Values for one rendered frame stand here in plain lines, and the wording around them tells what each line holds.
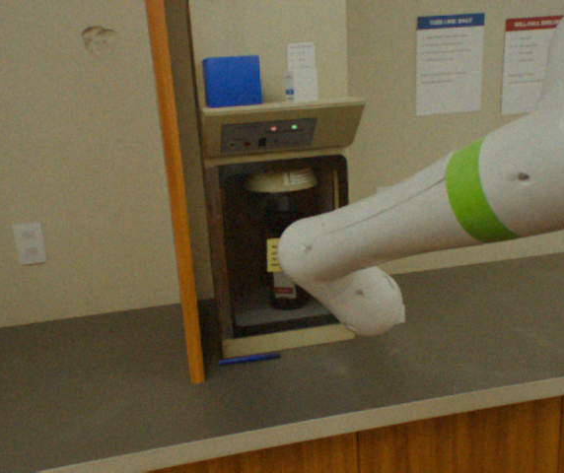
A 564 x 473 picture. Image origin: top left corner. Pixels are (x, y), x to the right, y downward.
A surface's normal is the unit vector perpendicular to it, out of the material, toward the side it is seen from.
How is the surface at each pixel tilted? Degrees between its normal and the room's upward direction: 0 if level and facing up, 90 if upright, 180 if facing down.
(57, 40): 90
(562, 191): 108
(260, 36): 90
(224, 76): 90
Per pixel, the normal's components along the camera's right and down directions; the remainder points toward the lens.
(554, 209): -0.43, 0.75
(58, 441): -0.06, -0.96
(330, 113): 0.19, 0.86
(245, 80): 0.22, 0.25
